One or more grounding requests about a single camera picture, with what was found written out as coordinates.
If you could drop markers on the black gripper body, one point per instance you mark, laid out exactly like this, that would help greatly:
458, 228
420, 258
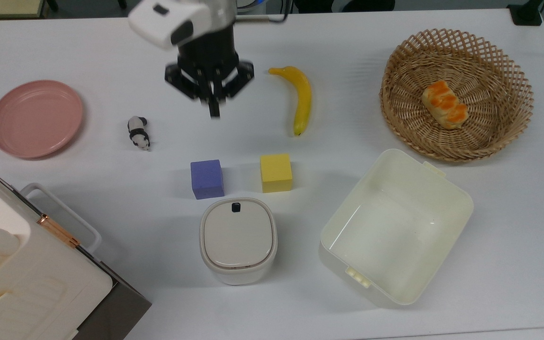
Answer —
208, 52

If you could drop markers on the toy panda figure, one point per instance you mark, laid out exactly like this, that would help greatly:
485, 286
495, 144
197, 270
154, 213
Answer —
139, 134

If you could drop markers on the woven wicker basket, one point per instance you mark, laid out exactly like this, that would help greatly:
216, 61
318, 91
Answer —
498, 104

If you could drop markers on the black stand base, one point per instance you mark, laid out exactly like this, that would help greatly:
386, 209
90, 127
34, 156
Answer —
527, 12

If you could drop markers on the white plastic storage container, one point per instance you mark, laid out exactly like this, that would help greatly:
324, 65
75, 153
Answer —
395, 226

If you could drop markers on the cream dustbin with lid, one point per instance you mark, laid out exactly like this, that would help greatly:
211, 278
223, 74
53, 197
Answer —
238, 241

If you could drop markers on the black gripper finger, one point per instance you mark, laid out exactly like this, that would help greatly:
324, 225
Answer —
236, 80
184, 80

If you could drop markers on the yellow toy banana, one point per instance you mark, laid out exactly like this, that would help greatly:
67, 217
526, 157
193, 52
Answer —
304, 99

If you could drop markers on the purple foam cube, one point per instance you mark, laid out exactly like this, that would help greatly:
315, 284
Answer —
207, 179

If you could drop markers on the pink plastic plate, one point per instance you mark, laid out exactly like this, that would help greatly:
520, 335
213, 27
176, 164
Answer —
36, 118

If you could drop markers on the yellowish wooden table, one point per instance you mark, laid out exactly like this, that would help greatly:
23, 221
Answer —
3, 7

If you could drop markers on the yellow foam cube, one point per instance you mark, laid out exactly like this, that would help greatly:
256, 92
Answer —
276, 173

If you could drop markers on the toy bread with orange top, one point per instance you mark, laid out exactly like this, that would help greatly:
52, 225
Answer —
446, 105

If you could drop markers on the cream storage cabinet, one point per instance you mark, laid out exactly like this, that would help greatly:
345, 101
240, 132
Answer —
26, 283

